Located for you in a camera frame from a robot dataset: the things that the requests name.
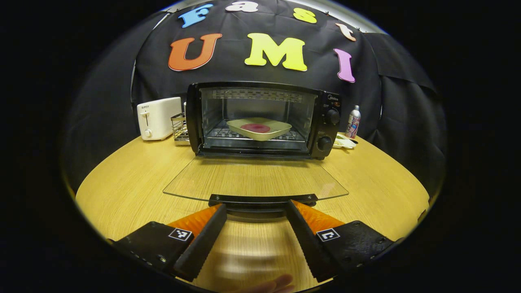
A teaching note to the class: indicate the cream square plate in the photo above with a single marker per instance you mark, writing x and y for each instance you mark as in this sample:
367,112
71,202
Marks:
260,136

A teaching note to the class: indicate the silver spray bottle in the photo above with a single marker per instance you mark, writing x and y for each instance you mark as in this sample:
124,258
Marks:
353,124

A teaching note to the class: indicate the pink round food slice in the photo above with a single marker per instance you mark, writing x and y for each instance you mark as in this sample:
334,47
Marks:
255,128

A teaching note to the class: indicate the black electric oven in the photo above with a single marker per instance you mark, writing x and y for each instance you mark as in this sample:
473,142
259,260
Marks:
331,101

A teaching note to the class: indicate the white divided dish with beans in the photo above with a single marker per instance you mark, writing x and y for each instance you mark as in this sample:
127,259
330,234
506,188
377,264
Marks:
344,141

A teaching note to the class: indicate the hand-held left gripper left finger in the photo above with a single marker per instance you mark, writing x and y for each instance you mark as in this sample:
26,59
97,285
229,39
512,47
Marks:
201,244

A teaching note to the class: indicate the white toaster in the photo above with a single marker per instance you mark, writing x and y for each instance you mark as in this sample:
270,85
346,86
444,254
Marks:
158,118

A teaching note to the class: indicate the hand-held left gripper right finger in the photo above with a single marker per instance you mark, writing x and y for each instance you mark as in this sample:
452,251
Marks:
307,244

